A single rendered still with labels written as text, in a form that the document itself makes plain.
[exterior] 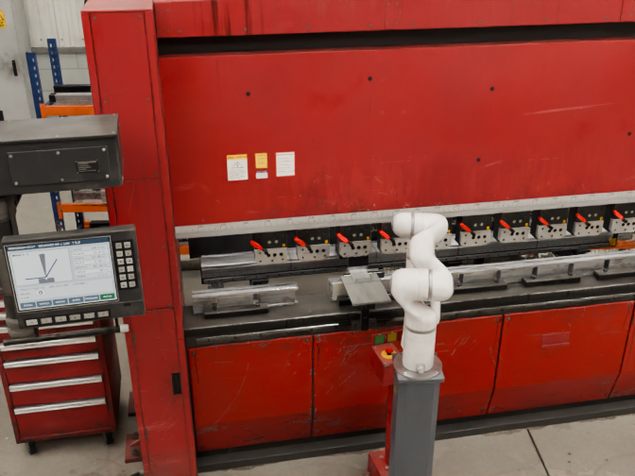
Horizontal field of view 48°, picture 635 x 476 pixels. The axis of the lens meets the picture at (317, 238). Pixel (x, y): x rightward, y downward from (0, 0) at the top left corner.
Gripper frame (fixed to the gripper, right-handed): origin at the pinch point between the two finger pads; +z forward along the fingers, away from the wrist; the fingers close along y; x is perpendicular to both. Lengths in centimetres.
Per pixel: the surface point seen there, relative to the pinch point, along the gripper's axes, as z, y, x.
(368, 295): -24.5, -20.5, -14.0
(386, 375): 1.3, 6.3, -13.4
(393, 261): -12, -62, 17
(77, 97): -50, -249, -133
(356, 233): -46, -40, -14
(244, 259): -18, -75, -60
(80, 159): -113, -4, -130
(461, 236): -41, -33, 38
